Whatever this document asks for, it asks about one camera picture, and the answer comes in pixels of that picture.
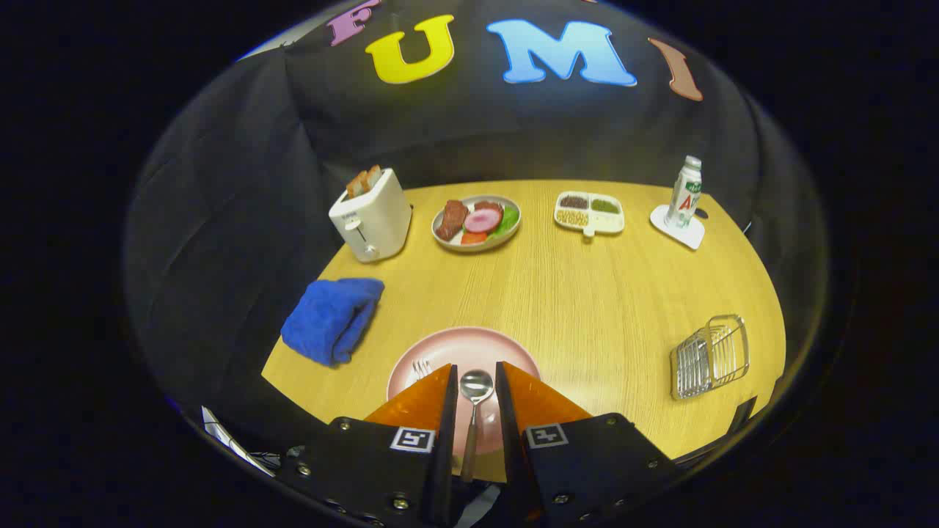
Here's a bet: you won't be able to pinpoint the spoon with wooden handle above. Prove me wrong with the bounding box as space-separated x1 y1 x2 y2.
459 370 495 483

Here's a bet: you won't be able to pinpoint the blue towel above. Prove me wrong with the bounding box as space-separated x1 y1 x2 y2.
281 278 385 367

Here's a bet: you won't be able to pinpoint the white drink bottle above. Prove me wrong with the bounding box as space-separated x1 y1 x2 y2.
664 155 703 230

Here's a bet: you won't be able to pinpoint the metal wire basket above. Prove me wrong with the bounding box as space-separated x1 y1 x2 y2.
669 315 750 401

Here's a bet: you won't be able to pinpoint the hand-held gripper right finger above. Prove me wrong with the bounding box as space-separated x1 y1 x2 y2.
496 361 679 528

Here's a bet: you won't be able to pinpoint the white divided bean tray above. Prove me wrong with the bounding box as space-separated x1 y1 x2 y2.
553 191 626 238

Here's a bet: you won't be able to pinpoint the grey food plate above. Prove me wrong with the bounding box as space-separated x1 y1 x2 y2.
431 194 522 253

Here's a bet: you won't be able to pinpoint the white coaster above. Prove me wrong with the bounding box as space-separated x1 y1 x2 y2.
650 205 706 251

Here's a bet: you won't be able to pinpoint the pink ham slice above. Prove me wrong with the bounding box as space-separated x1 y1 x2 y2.
464 207 504 234

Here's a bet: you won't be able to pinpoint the pink plate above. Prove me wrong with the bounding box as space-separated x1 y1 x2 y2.
387 326 544 463

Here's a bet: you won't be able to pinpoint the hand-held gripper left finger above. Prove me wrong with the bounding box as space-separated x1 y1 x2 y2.
275 363 459 528

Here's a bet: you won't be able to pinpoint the toast slices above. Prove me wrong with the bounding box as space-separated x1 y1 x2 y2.
346 165 384 199

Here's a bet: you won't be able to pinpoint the brown meat piece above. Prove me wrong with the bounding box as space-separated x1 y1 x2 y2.
436 199 469 241

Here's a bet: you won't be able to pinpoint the white toaster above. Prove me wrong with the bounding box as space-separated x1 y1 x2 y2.
328 168 413 263

